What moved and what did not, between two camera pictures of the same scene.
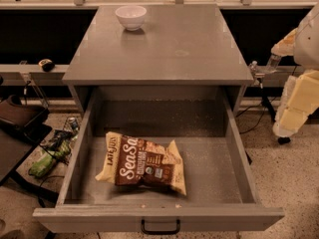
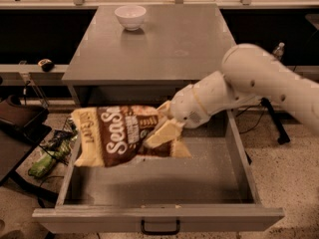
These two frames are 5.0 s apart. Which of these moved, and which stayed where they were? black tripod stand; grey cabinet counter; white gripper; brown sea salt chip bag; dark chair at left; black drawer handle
Moved: white gripper; brown sea salt chip bag
Stayed: black tripod stand; black drawer handle; grey cabinet counter; dark chair at left
